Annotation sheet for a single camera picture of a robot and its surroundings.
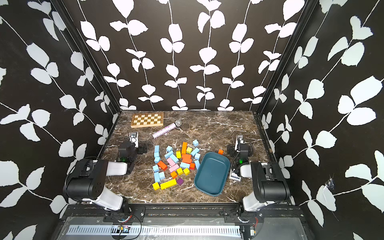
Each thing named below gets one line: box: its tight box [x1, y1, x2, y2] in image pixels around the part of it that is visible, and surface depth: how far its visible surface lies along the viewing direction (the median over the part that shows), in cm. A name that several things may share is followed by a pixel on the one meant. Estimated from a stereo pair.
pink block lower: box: [169, 163, 180, 173], surface depth 91 cm
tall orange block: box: [182, 142, 188, 154], surface depth 100 cm
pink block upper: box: [166, 157, 176, 167], surface depth 94 cm
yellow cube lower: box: [183, 167, 190, 176], surface depth 89 cm
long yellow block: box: [160, 178, 177, 190], surface depth 85 cm
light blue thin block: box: [164, 150, 174, 159], surface depth 96 cm
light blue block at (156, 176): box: [154, 172, 161, 183], surface depth 87 cm
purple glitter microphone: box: [151, 119, 183, 139], surface depth 108 cm
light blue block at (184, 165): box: [180, 162, 190, 169], surface depth 92 cm
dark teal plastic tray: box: [194, 151, 231, 197], surface depth 90 cm
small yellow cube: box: [152, 182, 160, 191], surface depth 83 cm
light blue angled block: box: [169, 154, 179, 163], surface depth 95 cm
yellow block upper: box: [175, 150, 182, 159], surface depth 97 cm
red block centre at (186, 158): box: [182, 153, 192, 163], surface depth 96 cm
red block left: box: [157, 160, 168, 171], surface depth 91 cm
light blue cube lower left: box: [152, 164, 160, 173], surface depth 90 cm
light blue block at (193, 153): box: [191, 147, 200, 157], surface depth 99 cm
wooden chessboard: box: [131, 112, 164, 128], surface depth 113 cm
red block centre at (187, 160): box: [182, 157, 192, 164], surface depth 95 cm
